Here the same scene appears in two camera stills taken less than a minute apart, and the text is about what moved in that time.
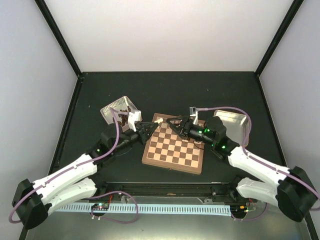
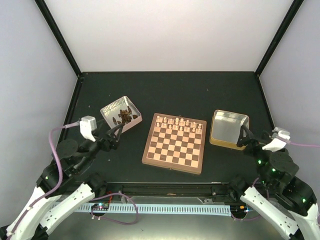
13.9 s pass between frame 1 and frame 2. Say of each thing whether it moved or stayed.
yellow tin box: stayed
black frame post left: stayed
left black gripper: moved
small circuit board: stayed
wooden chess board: stayed
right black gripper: moved
